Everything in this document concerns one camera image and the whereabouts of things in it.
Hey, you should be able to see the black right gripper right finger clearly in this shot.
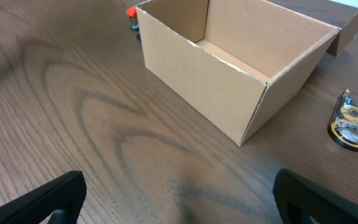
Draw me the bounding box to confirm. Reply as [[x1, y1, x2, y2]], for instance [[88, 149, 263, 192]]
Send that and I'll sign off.
[[273, 169, 358, 223]]

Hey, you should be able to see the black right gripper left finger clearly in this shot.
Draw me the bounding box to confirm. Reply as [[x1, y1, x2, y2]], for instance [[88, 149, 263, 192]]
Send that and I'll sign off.
[[0, 170, 86, 224]]

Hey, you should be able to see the black yellow correction tape dispenser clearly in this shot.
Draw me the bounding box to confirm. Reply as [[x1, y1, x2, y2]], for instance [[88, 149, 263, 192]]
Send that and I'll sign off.
[[327, 88, 358, 152]]

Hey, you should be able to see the red stapler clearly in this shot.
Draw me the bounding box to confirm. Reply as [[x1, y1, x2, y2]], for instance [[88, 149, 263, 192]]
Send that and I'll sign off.
[[126, 6, 139, 31]]

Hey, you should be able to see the brown cardboard box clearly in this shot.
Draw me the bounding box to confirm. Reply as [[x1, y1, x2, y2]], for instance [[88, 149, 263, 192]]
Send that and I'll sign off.
[[135, 0, 358, 144]]

